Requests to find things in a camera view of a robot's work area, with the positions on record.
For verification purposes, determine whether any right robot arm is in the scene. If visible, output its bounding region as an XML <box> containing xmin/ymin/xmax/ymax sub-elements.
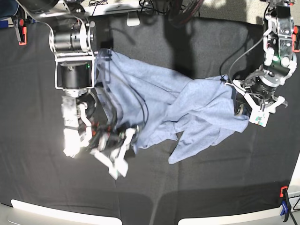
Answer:
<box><xmin>19</xmin><ymin>0</ymin><xmax>138</xmax><ymax>179</ymax></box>

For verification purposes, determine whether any red clamp edge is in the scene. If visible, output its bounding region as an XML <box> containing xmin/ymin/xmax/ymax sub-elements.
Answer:
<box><xmin>13</xmin><ymin>19</ymin><xmax>30</xmax><ymax>45</ymax></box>
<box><xmin>292</xmin><ymin>25</ymin><xmax>300</xmax><ymax>53</ymax></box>

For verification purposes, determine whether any blue clamp bottom right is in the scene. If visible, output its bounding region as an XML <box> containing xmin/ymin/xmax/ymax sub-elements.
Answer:
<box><xmin>280</xmin><ymin>186</ymin><xmax>291</xmax><ymax>223</ymax></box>

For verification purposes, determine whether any black table cloth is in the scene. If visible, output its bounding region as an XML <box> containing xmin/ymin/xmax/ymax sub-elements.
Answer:
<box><xmin>0</xmin><ymin>15</ymin><xmax>300</xmax><ymax>225</ymax></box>

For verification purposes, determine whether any red clamp left edge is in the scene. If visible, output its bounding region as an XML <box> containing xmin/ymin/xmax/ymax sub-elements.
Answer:
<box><xmin>13</xmin><ymin>19</ymin><xmax>30</xmax><ymax>45</ymax></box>

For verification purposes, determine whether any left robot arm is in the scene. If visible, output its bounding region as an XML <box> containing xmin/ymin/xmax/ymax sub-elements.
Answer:
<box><xmin>226</xmin><ymin>0</ymin><xmax>297</xmax><ymax>127</ymax></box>

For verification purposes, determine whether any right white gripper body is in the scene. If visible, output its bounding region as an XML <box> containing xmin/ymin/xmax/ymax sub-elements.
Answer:
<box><xmin>90</xmin><ymin>127</ymin><xmax>138</xmax><ymax>180</ymax></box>

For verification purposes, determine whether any blue grey t-shirt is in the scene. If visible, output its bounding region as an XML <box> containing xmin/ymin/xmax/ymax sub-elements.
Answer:
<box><xmin>96</xmin><ymin>48</ymin><xmax>248</xmax><ymax>164</ymax></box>

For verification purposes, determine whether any white bracket top centre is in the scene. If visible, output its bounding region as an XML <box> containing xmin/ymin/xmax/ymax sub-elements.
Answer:
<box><xmin>126</xmin><ymin>11</ymin><xmax>140</xmax><ymax>27</ymax></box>

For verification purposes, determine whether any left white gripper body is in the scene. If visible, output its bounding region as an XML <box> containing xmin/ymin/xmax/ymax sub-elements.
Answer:
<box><xmin>226</xmin><ymin>80</ymin><xmax>286</xmax><ymax>127</ymax></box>

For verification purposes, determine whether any red clamp right edge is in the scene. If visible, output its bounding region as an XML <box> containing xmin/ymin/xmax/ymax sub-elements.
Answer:
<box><xmin>292</xmin><ymin>25</ymin><xmax>300</xmax><ymax>53</ymax></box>

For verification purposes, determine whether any red black cable bundle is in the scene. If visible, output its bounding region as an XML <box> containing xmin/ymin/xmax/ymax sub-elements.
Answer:
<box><xmin>168</xmin><ymin>0</ymin><xmax>204</xmax><ymax>24</ymax></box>

